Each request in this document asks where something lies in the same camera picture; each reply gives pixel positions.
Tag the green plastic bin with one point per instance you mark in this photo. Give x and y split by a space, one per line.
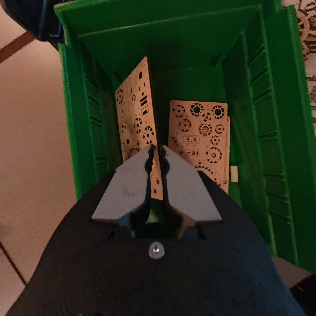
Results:
172 42

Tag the wooden parts sheet with slots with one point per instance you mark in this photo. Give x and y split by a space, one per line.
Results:
138 103

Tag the wooden parts sheet with gears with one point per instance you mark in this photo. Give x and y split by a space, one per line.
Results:
200 130

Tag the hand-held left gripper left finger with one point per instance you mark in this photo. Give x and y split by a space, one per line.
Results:
126 187

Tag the folded instruction booklet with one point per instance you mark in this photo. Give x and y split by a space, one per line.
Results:
308 49

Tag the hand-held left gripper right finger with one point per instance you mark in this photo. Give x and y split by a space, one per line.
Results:
190 187

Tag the small pale tag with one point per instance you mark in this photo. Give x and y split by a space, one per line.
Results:
234 174

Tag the dark object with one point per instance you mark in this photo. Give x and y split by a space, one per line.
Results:
34 17

